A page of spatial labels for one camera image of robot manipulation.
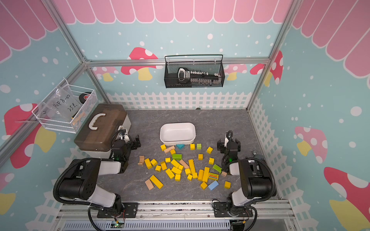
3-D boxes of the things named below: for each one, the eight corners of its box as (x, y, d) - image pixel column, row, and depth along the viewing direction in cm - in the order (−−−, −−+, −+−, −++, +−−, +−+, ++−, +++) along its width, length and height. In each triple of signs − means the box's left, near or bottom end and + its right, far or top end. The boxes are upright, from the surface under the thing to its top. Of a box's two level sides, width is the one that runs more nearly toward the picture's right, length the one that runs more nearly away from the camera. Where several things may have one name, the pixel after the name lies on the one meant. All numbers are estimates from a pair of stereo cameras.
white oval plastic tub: (159, 146, 101) (158, 141, 96) (162, 127, 111) (161, 122, 107) (195, 146, 101) (196, 141, 96) (195, 127, 111) (195, 122, 107)
